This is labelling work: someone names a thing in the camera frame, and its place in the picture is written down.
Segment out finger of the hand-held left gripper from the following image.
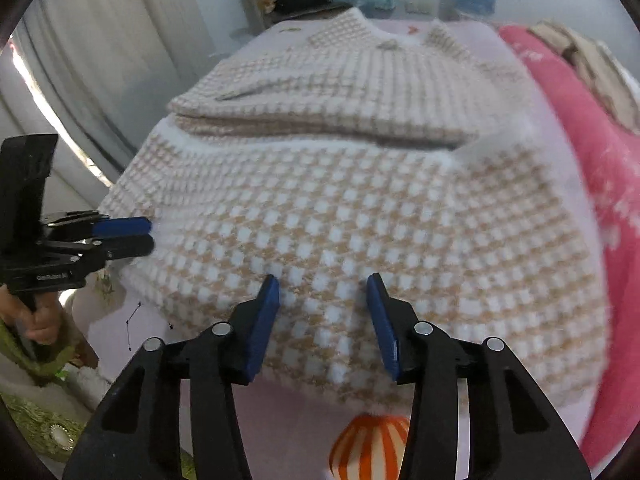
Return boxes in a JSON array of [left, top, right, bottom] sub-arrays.
[[45, 235, 154, 273], [42, 211, 152, 241]]

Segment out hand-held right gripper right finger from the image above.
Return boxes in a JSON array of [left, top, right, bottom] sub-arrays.
[[366, 273, 592, 480]]

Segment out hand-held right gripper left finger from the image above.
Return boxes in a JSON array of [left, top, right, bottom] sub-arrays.
[[62, 275, 281, 480]]

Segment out beige white houndstooth coat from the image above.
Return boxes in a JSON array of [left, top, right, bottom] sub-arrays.
[[97, 7, 613, 406]]

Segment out beige clothes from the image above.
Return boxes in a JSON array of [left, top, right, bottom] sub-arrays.
[[530, 20, 640, 131]]

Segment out person's left hand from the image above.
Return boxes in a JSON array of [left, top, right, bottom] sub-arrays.
[[0, 285, 65, 346]]

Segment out pink printed glossy board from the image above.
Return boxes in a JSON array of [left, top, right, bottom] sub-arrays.
[[75, 15, 601, 480]]

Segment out white curtain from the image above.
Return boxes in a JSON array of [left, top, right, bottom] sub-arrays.
[[10, 0, 216, 191]]

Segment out pink floral blanket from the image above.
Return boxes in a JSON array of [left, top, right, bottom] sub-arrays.
[[497, 25, 640, 466]]

